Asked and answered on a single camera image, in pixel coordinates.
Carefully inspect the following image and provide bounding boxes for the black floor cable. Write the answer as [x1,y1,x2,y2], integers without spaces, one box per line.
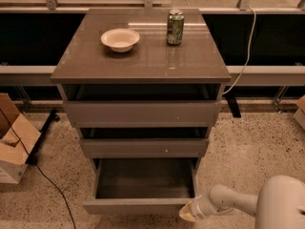
[0,109,77,229]

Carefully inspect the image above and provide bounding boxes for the grey middle drawer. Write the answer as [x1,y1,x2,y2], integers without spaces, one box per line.
[81,127,209,158]

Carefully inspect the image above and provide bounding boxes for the grey drawer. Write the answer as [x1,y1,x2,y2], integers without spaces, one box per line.
[84,157,197,215]
[81,127,209,158]
[63,101,221,128]

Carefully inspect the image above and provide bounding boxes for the white hanging cable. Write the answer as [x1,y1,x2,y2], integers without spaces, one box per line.
[221,7,257,96]

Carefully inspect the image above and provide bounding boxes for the cardboard box at right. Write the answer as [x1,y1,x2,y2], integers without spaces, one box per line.
[294,95,305,130]

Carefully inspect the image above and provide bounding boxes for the open cardboard box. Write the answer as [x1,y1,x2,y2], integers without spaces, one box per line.
[0,94,40,184]

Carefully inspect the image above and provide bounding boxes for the grey top drawer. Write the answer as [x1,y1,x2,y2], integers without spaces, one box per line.
[63,101,221,128]

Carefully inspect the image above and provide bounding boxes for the grey drawer cabinet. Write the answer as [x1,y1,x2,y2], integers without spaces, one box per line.
[50,9,232,174]

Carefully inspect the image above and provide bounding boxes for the white paper bowl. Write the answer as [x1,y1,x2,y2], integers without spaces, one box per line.
[101,29,140,52]

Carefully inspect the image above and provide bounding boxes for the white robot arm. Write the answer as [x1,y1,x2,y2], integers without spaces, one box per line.
[179,176,305,229]

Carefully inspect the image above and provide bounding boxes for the black stand foot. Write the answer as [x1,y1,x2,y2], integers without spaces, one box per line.
[26,109,60,166]

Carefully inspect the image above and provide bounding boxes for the green soda can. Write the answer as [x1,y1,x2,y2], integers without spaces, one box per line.
[167,9,185,46]

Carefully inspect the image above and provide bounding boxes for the grey bottom drawer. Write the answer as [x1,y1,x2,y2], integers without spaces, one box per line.
[84,157,197,215]

